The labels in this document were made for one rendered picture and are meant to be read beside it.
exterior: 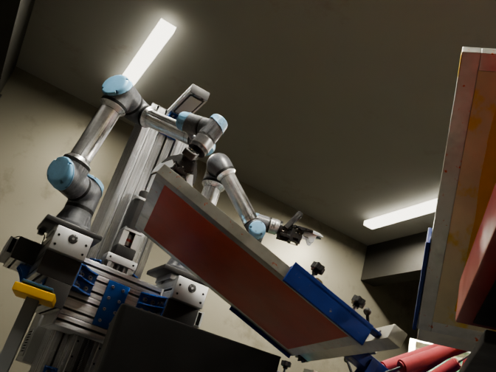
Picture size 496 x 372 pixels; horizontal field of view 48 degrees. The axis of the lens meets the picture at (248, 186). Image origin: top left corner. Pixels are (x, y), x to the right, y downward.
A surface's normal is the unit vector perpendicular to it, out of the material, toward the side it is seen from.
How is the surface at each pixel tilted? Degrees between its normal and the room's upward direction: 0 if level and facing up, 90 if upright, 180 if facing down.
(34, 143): 90
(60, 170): 97
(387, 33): 180
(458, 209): 148
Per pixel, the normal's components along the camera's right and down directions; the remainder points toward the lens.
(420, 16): -0.27, 0.87
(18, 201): 0.48, -0.26
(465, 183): -0.34, 0.48
